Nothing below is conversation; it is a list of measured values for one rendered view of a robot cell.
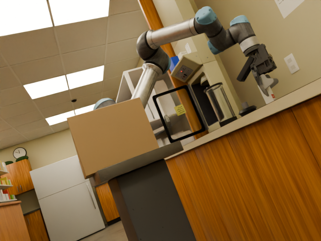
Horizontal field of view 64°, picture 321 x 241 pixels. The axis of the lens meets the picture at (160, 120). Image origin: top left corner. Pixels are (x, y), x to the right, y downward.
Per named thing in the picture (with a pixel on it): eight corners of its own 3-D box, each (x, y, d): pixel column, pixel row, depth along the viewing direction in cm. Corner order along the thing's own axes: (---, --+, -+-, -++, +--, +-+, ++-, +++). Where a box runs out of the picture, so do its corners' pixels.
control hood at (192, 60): (187, 82, 209) (182, 71, 210) (202, 63, 179) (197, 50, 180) (174, 85, 205) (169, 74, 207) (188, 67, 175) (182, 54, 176)
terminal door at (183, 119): (206, 130, 201) (187, 84, 207) (170, 144, 194) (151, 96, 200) (206, 130, 201) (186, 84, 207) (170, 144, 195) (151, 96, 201)
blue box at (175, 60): (182, 70, 208) (177, 60, 210) (186, 64, 199) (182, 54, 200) (171, 73, 205) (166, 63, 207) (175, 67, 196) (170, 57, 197)
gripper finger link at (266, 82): (276, 89, 101) (268, 69, 105) (262, 96, 105) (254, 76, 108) (279, 91, 104) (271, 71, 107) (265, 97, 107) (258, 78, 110)
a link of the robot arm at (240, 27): (229, 27, 119) (247, 16, 115) (239, 48, 117) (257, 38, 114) (225, 22, 112) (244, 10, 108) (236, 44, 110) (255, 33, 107)
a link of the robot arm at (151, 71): (104, 130, 125) (144, 43, 144) (124, 143, 135) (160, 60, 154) (120, 131, 117) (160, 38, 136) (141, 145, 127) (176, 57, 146)
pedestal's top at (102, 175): (101, 182, 83) (97, 170, 84) (91, 187, 112) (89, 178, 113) (184, 149, 96) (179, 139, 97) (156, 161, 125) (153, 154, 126)
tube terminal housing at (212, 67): (236, 125, 210) (198, 43, 221) (260, 115, 179) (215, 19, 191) (210, 136, 202) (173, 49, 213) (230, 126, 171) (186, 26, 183)
